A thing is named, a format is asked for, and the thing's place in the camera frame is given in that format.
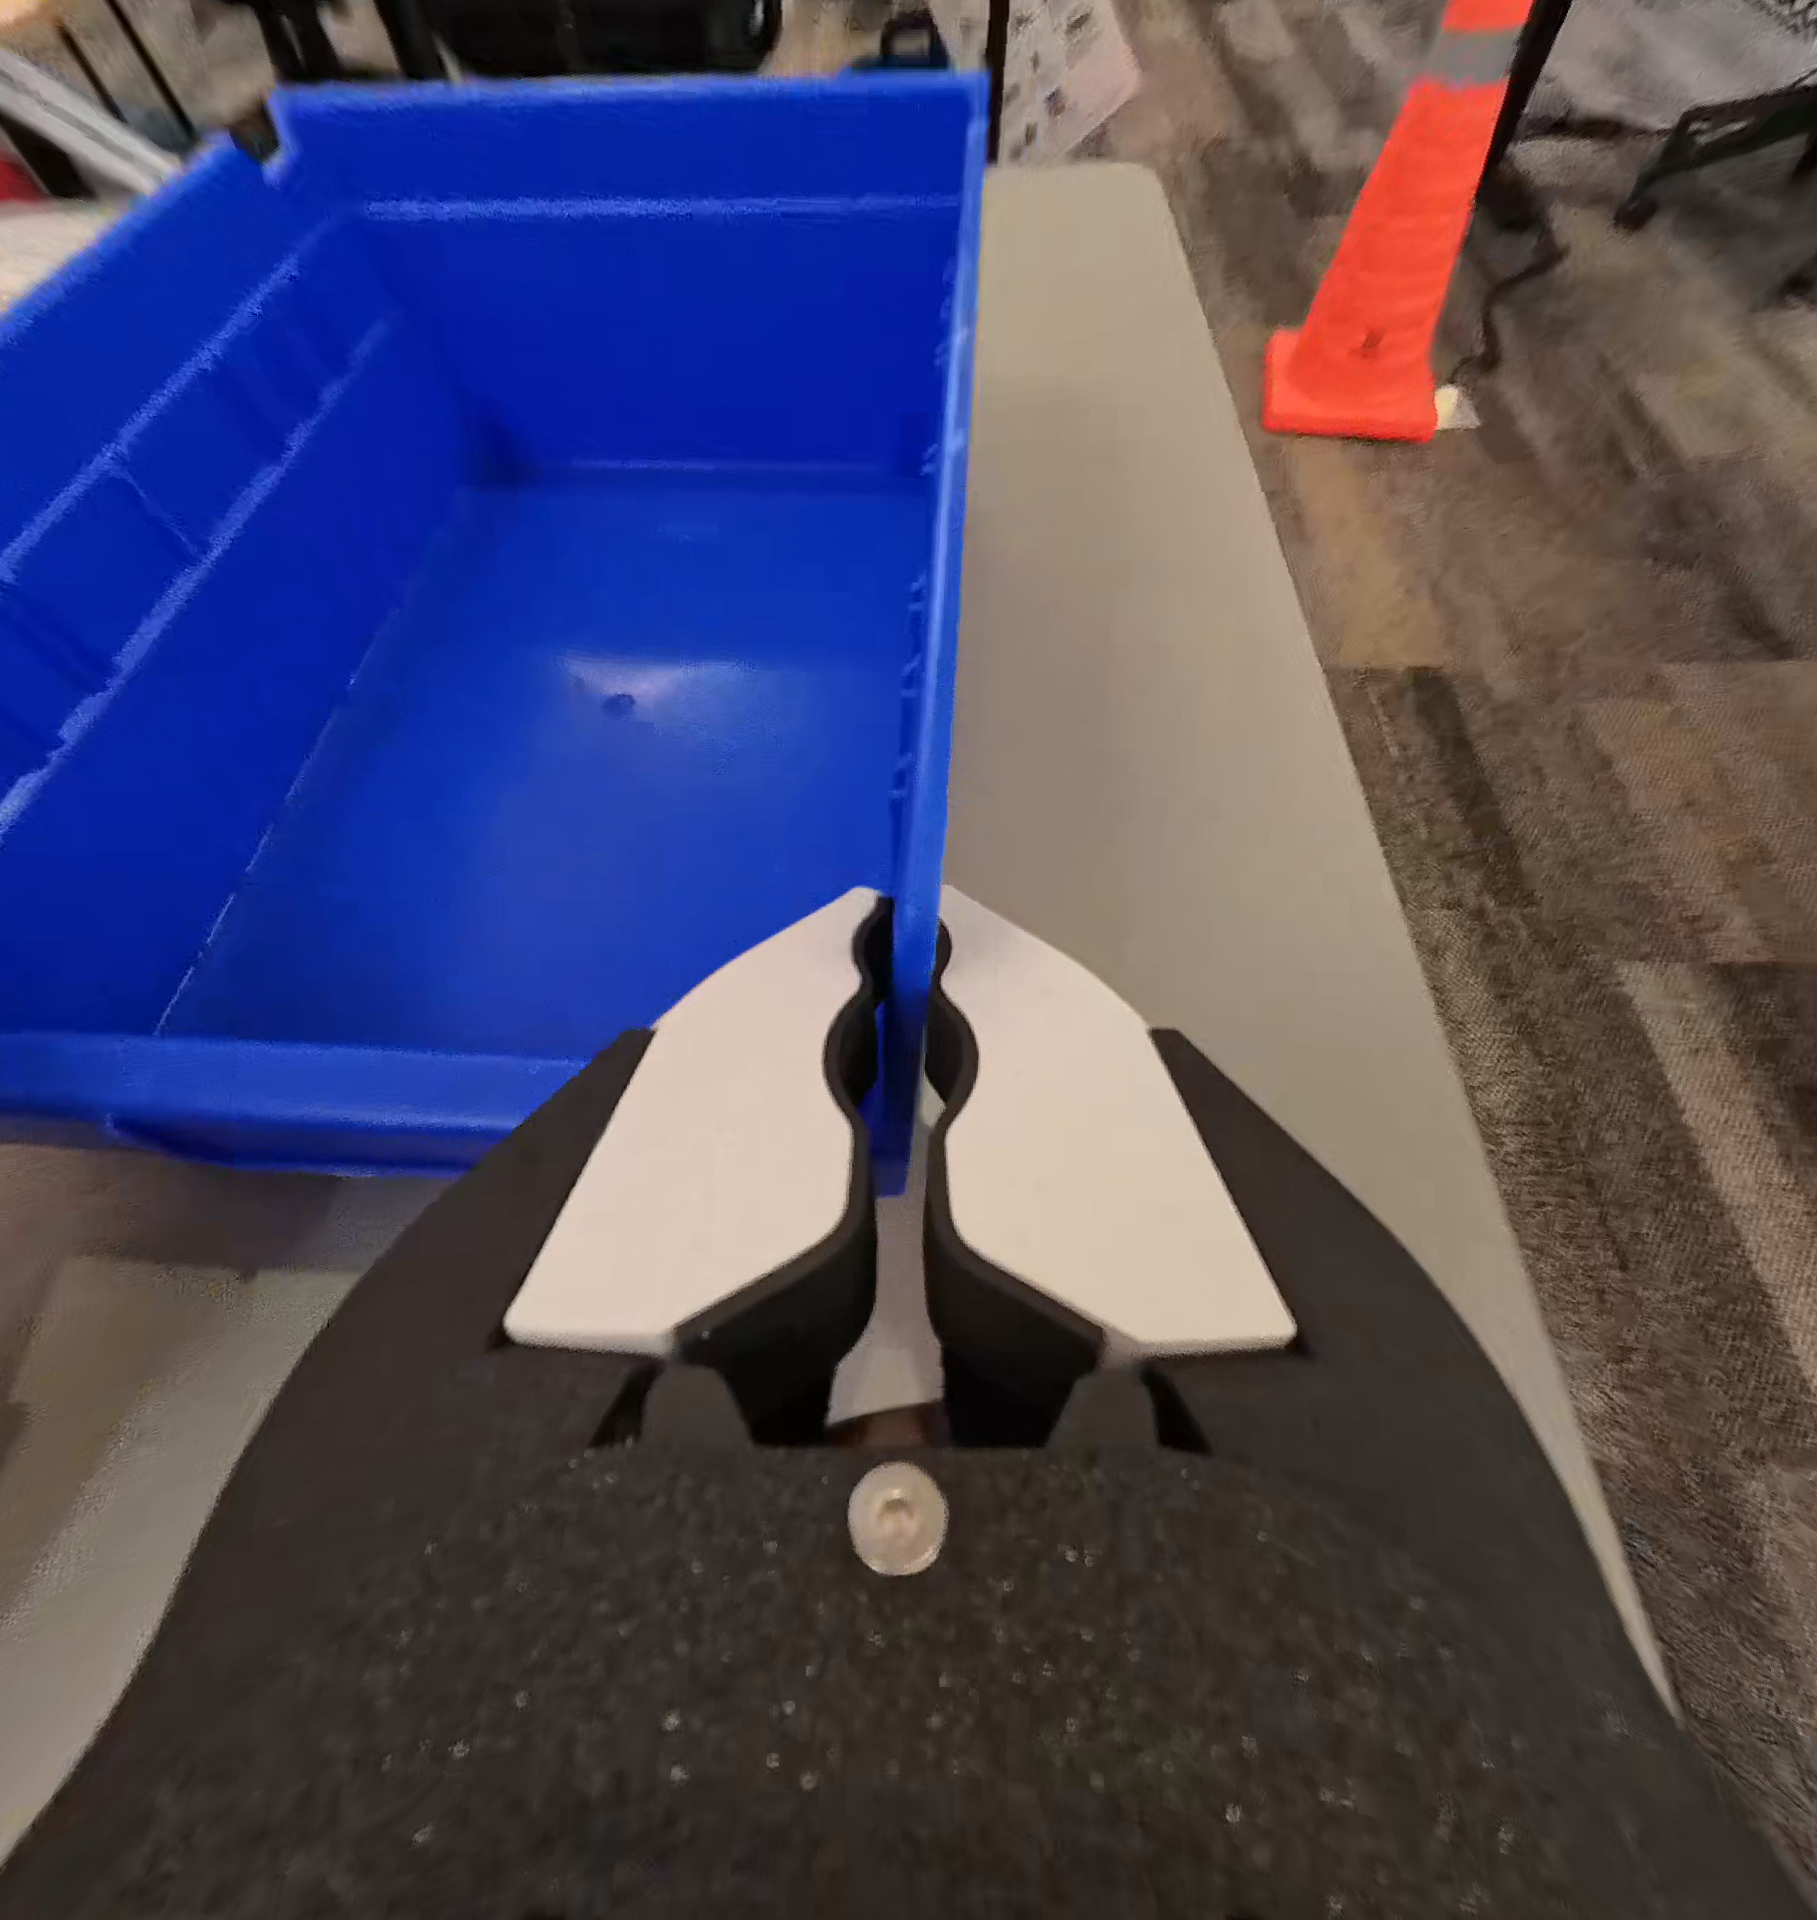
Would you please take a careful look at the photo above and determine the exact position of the black office chair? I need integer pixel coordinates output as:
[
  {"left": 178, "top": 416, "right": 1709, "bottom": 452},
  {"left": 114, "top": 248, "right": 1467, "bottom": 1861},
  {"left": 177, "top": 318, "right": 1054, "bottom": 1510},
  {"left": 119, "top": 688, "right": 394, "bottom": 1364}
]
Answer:
[
  {"left": 1616, "top": 62, "right": 1817, "bottom": 305},
  {"left": 247, "top": 0, "right": 790, "bottom": 83}
]

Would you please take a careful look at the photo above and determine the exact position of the printed paper on black stand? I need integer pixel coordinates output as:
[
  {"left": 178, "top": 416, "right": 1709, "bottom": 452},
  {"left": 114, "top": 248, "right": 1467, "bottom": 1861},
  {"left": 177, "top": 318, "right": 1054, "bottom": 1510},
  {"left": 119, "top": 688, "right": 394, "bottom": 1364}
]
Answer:
[{"left": 999, "top": 0, "right": 1146, "bottom": 168}]

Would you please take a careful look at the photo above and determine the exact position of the black tripod stand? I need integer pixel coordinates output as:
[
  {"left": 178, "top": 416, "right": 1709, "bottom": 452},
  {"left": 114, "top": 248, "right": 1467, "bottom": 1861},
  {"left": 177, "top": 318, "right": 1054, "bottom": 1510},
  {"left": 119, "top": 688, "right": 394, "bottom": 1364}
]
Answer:
[{"left": 1448, "top": 0, "right": 1576, "bottom": 383}]

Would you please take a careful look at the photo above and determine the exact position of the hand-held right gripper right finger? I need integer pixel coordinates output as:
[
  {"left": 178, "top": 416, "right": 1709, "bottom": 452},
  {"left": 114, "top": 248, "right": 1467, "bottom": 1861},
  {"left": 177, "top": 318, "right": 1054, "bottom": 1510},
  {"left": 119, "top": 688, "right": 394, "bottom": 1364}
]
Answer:
[{"left": 923, "top": 889, "right": 1301, "bottom": 1370}]

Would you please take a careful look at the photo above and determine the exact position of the orange traffic cone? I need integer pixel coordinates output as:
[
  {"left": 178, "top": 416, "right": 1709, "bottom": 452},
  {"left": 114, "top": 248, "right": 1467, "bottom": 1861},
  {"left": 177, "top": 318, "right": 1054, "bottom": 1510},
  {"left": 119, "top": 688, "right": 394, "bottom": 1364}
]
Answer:
[{"left": 1262, "top": 0, "right": 1535, "bottom": 446}]

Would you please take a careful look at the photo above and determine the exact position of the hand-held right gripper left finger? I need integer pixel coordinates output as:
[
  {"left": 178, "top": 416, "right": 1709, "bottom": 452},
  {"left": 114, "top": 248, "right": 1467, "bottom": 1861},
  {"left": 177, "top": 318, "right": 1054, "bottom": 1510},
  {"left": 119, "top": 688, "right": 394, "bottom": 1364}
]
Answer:
[{"left": 502, "top": 885, "right": 897, "bottom": 1361}]

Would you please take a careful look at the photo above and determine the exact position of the blue plastic bin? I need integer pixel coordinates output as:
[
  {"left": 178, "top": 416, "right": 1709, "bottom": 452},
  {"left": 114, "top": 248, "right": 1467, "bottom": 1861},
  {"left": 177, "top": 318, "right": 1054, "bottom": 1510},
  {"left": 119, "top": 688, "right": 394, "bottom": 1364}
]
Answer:
[{"left": 0, "top": 72, "right": 993, "bottom": 1193}]

